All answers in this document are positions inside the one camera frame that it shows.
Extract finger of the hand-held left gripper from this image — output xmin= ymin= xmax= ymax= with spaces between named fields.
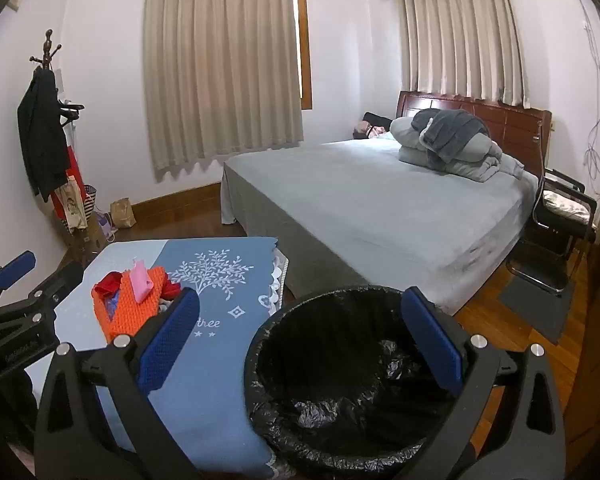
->
xmin=0 ymin=262 xmax=84 ymax=331
xmin=0 ymin=250 xmax=37 ymax=311

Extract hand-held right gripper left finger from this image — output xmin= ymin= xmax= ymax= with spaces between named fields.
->
xmin=34 ymin=287 xmax=203 ymax=480

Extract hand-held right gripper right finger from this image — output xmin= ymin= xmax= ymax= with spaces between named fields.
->
xmin=401 ymin=286 xmax=567 ymax=480

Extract red cloth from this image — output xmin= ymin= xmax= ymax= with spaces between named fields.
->
xmin=92 ymin=270 xmax=127 ymax=297

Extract orange knitted cloth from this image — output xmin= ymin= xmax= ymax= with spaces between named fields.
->
xmin=94 ymin=266 xmax=168 ymax=343

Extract pink knitted cloth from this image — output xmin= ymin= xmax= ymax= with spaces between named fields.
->
xmin=131 ymin=257 xmax=154 ymax=303

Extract black trash bin with liner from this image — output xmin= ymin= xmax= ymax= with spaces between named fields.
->
xmin=243 ymin=285 xmax=486 ymax=480

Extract brown cardboard box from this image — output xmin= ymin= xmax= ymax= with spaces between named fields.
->
xmin=62 ymin=215 xmax=108 ymax=261

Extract blue tree-print tablecloth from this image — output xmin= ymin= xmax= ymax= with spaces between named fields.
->
xmin=25 ymin=236 xmax=291 ymax=466

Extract purple plastic item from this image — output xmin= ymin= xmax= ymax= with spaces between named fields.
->
xmin=97 ymin=211 xmax=117 ymax=241

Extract beige canvas tote bag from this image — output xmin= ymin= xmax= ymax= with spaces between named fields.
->
xmin=62 ymin=176 xmax=88 ymax=233

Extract striped basket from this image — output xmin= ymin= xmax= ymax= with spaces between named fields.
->
xmin=82 ymin=185 xmax=98 ymax=223

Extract brown paper bag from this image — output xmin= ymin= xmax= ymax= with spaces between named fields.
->
xmin=110 ymin=197 xmax=137 ymax=229

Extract grey floor mat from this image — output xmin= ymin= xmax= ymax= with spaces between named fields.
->
xmin=497 ymin=275 xmax=576 ymax=345

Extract red bag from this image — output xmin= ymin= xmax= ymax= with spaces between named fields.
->
xmin=50 ymin=145 xmax=83 ymax=221

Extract bed with grey sheet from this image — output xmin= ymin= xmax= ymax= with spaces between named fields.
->
xmin=221 ymin=137 xmax=540 ymax=313

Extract black metal chair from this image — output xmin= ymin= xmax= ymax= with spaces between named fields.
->
xmin=505 ymin=169 xmax=598 ymax=293

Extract black clothes hanger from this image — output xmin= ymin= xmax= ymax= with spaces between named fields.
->
xmin=55 ymin=101 xmax=85 ymax=126

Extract grey pillows and blanket pile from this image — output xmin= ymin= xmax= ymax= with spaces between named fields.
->
xmin=389 ymin=116 xmax=526 ymax=182

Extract patterned chair cushion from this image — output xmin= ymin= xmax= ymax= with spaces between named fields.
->
xmin=542 ymin=189 xmax=593 ymax=225

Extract dark grey blanket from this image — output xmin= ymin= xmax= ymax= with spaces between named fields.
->
xmin=411 ymin=108 xmax=490 ymax=163

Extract wooden coat rack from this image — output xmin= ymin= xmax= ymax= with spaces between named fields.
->
xmin=28 ymin=29 xmax=86 ymax=241

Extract black and pink bag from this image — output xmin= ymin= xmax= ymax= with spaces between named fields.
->
xmin=352 ymin=112 xmax=395 ymax=141

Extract brown wooden headboard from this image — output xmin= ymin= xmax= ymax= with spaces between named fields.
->
xmin=397 ymin=91 xmax=552 ymax=181

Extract wide beige curtain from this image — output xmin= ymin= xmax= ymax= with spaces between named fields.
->
xmin=142 ymin=0 xmax=305 ymax=178

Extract narrow beige curtain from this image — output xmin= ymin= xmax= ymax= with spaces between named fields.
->
xmin=402 ymin=0 xmax=530 ymax=108

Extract hanging wall cables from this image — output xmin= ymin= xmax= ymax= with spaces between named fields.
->
xmin=575 ymin=0 xmax=600 ymax=198

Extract wooden window frame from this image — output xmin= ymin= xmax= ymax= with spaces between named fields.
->
xmin=292 ymin=0 xmax=314 ymax=110

